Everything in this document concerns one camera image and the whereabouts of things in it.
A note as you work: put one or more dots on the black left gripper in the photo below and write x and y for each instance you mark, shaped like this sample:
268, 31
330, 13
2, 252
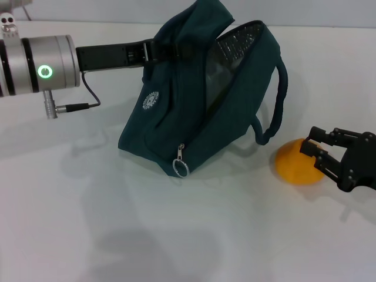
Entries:
111, 55

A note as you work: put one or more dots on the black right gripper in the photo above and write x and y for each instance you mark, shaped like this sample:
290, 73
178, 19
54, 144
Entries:
361, 164

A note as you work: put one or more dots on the orange yellow pear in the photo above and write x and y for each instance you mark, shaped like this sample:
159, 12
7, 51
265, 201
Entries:
293, 167

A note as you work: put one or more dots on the dark teal fabric bag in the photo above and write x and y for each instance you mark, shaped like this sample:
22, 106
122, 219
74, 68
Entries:
176, 102

